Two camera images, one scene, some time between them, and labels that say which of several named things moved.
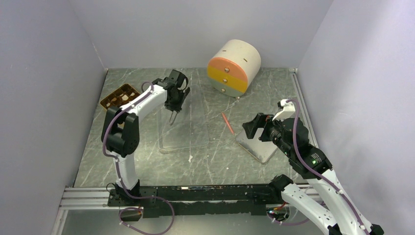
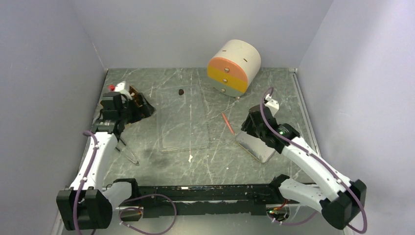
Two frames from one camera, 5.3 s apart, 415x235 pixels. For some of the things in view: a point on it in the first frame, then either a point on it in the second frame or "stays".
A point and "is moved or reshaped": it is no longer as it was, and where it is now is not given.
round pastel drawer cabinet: [233, 70] stays
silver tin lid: [263, 151] stays
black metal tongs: [172, 117] is moved or reshaped
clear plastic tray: [190, 127] stays
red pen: [227, 122] stays
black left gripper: [177, 107] → [143, 111]
